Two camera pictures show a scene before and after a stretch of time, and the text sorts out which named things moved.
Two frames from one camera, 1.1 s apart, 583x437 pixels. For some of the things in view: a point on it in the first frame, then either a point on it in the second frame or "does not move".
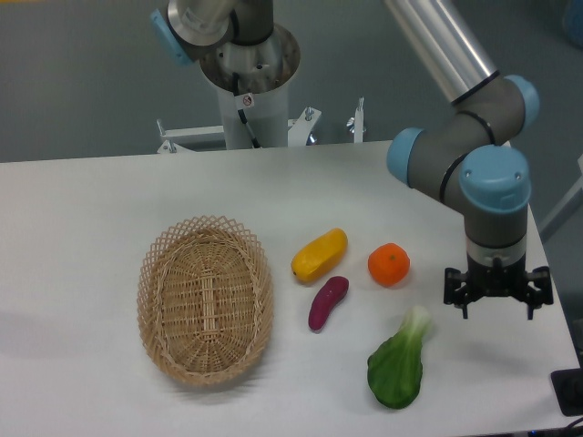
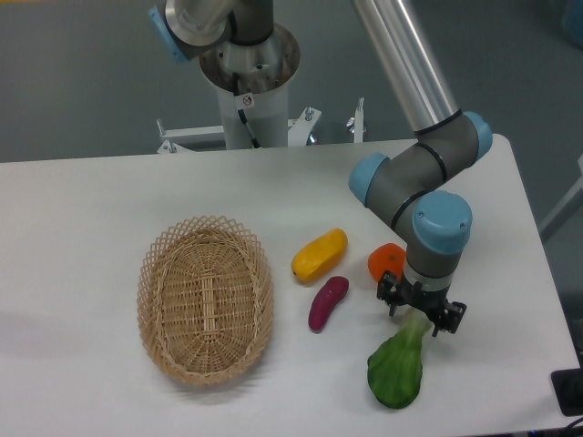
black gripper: [497, 279] → [434, 303]
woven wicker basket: [205, 299] does not move
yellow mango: [319, 256] does not move
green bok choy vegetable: [394, 368] does not move
